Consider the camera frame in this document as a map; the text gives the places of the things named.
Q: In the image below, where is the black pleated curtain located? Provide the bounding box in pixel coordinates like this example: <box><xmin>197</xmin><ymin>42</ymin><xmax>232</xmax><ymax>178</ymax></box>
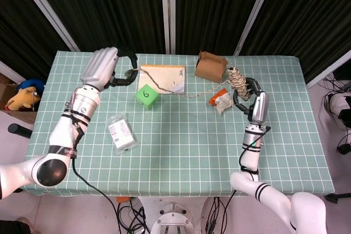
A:
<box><xmin>0</xmin><ymin>0</ymin><xmax>73</xmax><ymax>81</ymax></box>
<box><xmin>240</xmin><ymin>0</ymin><xmax>351</xmax><ymax>83</ymax></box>
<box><xmin>174</xmin><ymin>0</ymin><xmax>269</xmax><ymax>56</ymax></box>
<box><xmin>27</xmin><ymin>0</ymin><xmax>168</xmax><ymax>54</ymax></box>

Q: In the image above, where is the cream notepad with orange edge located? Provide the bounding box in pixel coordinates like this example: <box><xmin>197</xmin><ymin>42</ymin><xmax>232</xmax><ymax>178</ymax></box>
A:
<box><xmin>137</xmin><ymin>65</ymin><xmax>186</xmax><ymax>95</ymax></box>

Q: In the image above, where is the clear packet of white pads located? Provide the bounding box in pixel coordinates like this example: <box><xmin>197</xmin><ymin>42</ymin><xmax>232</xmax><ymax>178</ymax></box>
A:
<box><xmin>105</xmin><ymin>112</ymin><xmax>137</xmax><ymax>156</ymax></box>

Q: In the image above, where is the crumpled orange white wrapper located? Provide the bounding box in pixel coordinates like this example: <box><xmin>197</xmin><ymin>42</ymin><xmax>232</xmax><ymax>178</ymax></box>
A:
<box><xmin>209</xmin><ymin>88</ymin><xmax>235</xmax><ymax>115</ymax></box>

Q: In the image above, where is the brown cardboard carry box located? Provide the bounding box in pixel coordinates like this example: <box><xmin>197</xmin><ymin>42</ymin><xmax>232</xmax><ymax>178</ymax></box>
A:
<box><xmin>194</xmin><ymin>50</ymin><xmax>229</xmax><ymax>83</ymax></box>

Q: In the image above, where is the green checkered tablecloth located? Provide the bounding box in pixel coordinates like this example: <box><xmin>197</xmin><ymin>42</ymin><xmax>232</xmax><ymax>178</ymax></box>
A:
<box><xmin>20</xmin><ymin>50</ymin><xmax>336</xmax><ymax>198</ymax></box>

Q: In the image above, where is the black cylindrical handle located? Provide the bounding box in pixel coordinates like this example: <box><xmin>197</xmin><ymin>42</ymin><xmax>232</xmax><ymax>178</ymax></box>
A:
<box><xmin>7</xmin><ymin>123</ymin><xmax>33</xmax><ymax>139</ymax></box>

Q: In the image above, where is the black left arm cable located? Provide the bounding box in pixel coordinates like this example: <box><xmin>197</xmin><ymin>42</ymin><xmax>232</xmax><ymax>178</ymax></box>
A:
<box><xmin>64</xmin><ymin>110</ymin><xmax>123</xmax><ymax>234</ymax></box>

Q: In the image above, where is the blue plush toy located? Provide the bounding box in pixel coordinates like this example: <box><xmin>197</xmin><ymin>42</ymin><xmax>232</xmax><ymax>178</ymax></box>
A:
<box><xmin>18</xmin><ymin>79</ymin><xmax>46</xmax><ymax>92</ymax></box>

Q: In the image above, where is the black floor cable bundle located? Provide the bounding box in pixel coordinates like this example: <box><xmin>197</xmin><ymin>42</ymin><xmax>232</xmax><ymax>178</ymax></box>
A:
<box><xmin>319</xmin><ymin>76</ymin><xmax>351</xmax><ymax>169</ymax></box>
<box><xmin>116</xmin><ymin>197</ymin><xmax>151</xmax><ymax>234</ymax></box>
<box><xmin>205</xmin><ymin>197</ymin><xmax>236</xmax><ymax>234</ymax></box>

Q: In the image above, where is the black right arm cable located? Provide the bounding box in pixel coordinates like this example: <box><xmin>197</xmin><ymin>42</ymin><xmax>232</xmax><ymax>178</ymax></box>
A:
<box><xmin>239</xmin><ymin>126</ymin><xmax>271</xmax><ymax>175</ymax></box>

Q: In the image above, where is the brown cardboard floor box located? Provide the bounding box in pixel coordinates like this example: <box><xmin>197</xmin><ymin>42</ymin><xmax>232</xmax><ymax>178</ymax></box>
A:
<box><xmin>0</xmin><ymin>72</ymin><xmax>39</xmax><ymax>124</ymax></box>

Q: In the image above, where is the green numbered foam cube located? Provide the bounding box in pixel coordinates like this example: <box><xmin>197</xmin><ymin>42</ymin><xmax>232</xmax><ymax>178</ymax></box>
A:
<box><xmin>134</xmin><ymin>84</ymin><xmax>160</xmax><ymax>111</ymax></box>

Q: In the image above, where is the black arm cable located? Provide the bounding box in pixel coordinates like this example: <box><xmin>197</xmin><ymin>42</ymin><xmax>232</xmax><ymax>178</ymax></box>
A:
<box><xmin>64</xmin><ymin>110</ymin><xmax>123</xmax><ymax>234</ymax></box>
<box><xmin>239</xmin><ymin>126</ymin><xmax>271</xmax><ymax>175</ymax></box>

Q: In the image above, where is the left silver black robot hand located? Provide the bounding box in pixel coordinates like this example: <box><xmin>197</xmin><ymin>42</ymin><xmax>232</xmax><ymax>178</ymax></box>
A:
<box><xmin>81</xmin><ymin>47</ymin><xmax>139</xmax><ymax>92</ymax></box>

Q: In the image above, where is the white partition frame post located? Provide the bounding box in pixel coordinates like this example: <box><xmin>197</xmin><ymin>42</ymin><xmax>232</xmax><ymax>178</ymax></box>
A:
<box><xmin>11</xmin><ymin>0</ymin><xmax>81</xmax><ymax>52</ymax></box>
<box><xmin>234</xmin><ymin>0</ymin><xmax>280</xmax><ymax>56</ymax></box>
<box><xmin>0</xmin><ymin>60</ymin><xmax>22</xmax><ymax>84</ymax></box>
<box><xmin>160</xmin><ymin>0</ymin><xmax>177</xmax><ymax>55</ymax></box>
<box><xmin>304</xmin><ymin>50</ymin><xmax>351</xmax><ymax>89</ymax></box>

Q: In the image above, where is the white and black headset device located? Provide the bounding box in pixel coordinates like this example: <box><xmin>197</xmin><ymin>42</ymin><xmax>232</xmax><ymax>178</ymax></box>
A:
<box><xmin>326</xmin><ymin>93</ymin><xmax>351</xmax><ymax>129</ymax></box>

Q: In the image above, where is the yellow plush toy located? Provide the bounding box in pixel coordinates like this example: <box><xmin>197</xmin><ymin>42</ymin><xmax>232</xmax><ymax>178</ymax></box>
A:
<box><xmin>5</xmin><ymin>86</ymin><xmax>42</xmax><ymax>112</ymax></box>

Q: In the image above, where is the black stand foot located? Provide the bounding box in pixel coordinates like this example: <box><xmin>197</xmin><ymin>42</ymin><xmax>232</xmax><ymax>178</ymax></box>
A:
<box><xmin>325</xmin><ymin>192</ymin><xmax>351</xmax><ymax>204</ymax></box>

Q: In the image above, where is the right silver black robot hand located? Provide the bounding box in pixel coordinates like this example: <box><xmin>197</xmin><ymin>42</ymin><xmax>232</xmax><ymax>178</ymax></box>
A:
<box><xmin>232</xmin><ymin>77</ymin><xmax>270</xmax><ymax>124</ymax></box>

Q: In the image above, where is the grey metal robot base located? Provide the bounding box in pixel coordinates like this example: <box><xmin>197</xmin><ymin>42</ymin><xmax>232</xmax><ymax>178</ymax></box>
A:
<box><xmin>135</xmin><ymin>197</ymin><xmax>230</xmax><ymax>234</ymax></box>

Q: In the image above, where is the beige braided rope bundle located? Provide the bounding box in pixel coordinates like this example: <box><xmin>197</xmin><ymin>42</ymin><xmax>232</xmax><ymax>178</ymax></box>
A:
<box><xmin>123</xmin><ymin>65</ymin><xmax>252</xmax><ymax>102</ymax></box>

